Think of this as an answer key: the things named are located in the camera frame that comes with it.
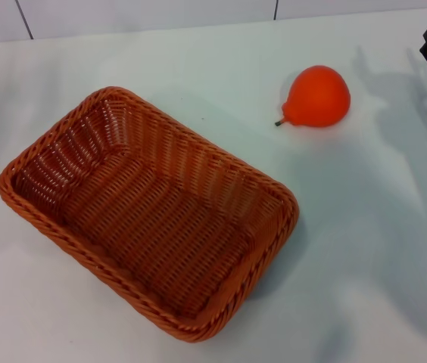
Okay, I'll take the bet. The orange woven plastic basket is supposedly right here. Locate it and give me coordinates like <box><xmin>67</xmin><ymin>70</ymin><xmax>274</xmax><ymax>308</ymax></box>
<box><xmin>0</xmin><ymin>86</ymin><xmax>300</xmax><ymax>344</ymax></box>

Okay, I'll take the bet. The orange toy pear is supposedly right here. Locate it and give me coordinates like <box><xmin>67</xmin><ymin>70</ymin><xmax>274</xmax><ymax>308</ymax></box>
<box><xmin>273</xmin><ymin>64</ymin><xmax>351</xmax><ymax>130</ymax></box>

